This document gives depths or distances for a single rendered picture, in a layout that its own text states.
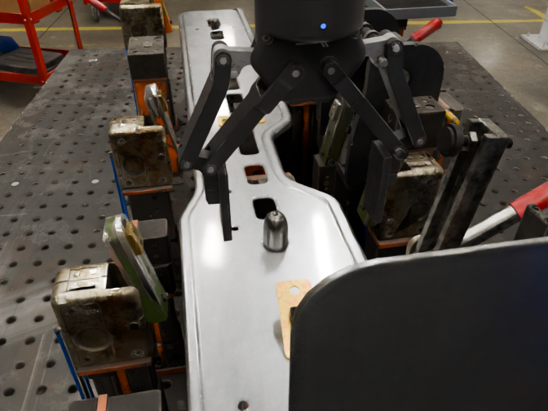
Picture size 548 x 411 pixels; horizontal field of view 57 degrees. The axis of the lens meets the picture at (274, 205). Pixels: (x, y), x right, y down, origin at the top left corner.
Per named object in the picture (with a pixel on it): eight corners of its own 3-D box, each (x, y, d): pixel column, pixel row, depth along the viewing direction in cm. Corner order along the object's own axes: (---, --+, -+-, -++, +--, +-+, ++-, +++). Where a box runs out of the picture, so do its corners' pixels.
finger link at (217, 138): (310, 73, 35) (295, 62, 34) (213, 183, 39) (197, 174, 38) (298, 53, 38) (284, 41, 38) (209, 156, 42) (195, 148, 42)
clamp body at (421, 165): (338, 325, 91) (360, 148, 69) (398, 316, 93) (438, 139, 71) (354, 369, 84) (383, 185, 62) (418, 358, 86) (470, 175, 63)
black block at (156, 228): (136, 350, 87) (101, 217, 70) (198, 341, 89) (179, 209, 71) (134, 391, 81) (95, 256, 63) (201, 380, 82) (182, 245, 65)
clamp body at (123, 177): (134, 264, 104) (99, 111, 83) (193, 257, 106) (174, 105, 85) (132, 297, 97) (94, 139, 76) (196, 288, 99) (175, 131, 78)
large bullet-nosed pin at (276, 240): (261, 245, 66) (260, 205, 62) (285, 243, 66) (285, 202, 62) (265, 262, 63) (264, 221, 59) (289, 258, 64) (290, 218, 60)
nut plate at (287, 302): (275, 282, 54) (275, 278, 53) (310, 279, 55) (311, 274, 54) (285, 360, 50) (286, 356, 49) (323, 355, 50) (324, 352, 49)
